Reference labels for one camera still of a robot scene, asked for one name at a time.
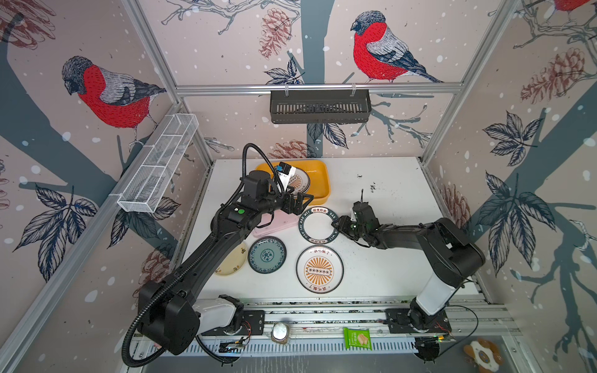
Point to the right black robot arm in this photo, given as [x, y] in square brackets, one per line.
[453, 257]

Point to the green snack packet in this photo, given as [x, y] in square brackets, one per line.
[357, 338]

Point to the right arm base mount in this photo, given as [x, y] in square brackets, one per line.
[409, 321]

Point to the pink rectangular box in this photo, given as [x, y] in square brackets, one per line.
[281, 221]

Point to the pale yellow plate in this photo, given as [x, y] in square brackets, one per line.
[234, 261]

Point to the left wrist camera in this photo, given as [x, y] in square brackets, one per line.
[285, 173]

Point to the teal patterned plate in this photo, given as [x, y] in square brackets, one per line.
[267, 255]

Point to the small green rim plate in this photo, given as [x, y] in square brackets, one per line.
[315, 225]

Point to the black wall basket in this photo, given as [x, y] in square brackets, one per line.
[320, 106]

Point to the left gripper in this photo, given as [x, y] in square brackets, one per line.
[296, 208]

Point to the large orange sunburst plate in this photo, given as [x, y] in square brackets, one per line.
[319, 269]

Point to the small orange sunburst plate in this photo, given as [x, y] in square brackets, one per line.
[300, 181]

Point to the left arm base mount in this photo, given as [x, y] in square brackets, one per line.
[252, 322]

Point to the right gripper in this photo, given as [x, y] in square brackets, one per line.
[343, 224]

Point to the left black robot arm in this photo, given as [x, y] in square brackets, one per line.
[167, 320]

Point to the yellow plastic bin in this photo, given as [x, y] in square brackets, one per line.
[320, 186]

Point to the white wire mesh shelf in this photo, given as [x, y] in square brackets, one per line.
[147, 187]

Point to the brown white flower toy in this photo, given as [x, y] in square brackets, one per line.
[485, 355]

